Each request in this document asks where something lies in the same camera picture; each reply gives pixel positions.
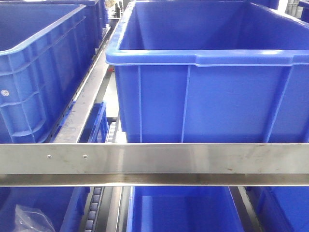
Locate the steel upper shelf beam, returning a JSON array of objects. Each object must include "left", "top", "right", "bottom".
[{"left": 0, "top": 143, "right": 309, "bottom": 186}]

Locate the large blue crate upper centre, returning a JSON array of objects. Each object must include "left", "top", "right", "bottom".
[{"left": 106, "top": 0, "right": 309, "bottom": 143}]

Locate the blue crate lower centre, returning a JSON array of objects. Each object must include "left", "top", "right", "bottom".
[{"left": 126, "top": 186, "right": 244, "bottom": 232}]

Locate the roller conveyor track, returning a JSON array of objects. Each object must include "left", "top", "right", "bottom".
[{"left": 84, "top": 187, "right": 103, "bottom": 232}]

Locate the blue crate lower left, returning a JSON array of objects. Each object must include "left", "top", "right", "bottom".
[{"left": 0, "top": 187, "right": 90, "bottom": 232}]

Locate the blue crate upper left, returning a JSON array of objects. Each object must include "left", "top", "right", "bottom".
[{"left": 0, "top": 0, "right": 105, "bottom": 143}]

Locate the blue crate lower right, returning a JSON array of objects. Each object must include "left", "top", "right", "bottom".
[{"left": 246, "top": 186, "right": 309, "bottom": 232}]

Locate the clear plastic bag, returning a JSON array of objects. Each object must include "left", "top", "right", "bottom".
[{"left": 14, "top": 204, "right": 55, "bottom": 232}]

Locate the steel divider rail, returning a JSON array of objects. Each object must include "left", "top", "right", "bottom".
[{"left": 50, "top": 24, "right": 113, "bottom": 143}]

